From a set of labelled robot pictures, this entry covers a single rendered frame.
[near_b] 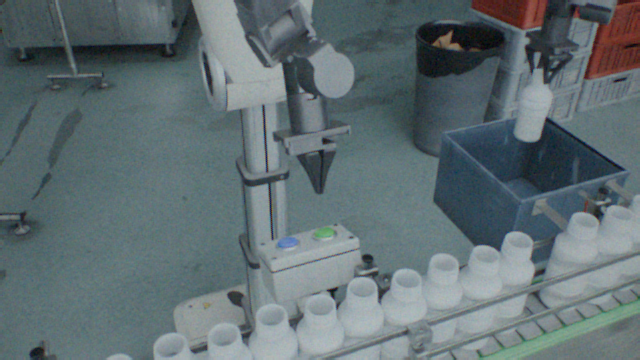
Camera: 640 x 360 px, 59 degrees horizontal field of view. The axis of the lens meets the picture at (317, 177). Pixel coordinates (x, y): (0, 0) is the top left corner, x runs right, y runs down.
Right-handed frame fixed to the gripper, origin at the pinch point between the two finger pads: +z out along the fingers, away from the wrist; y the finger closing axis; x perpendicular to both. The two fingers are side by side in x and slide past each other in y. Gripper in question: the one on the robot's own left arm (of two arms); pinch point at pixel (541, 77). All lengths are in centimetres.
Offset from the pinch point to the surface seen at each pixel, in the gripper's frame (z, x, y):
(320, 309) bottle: 2, 72, -44
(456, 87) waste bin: 70, -72, 120
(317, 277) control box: 8, 67, -34
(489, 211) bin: 28.6, 12.8, -8.6
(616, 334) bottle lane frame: 20, 21, -51
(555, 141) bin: 23.5, -17.5, 5.6
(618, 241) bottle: 1, 26, -48
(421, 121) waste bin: 95, -65, 134
